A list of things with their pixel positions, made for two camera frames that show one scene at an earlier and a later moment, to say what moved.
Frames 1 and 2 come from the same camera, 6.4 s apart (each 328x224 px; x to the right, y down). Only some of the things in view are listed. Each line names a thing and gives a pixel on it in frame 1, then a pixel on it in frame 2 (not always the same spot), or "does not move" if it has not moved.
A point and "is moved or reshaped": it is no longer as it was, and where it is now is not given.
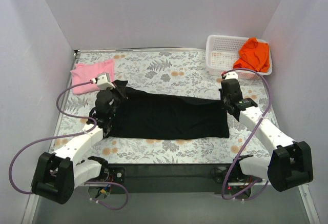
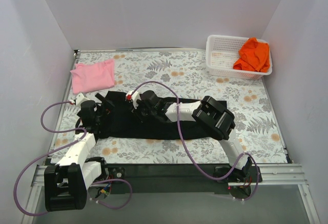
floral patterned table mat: x=184 y=73 does not move
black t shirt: x=138 y=114 is moved or reshaped
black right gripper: x=226 y=100 to x=139 y=107
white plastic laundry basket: x=222 y=52 does not move
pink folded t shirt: x=83 y=73 does not move
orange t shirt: x=253 y=55 does not move
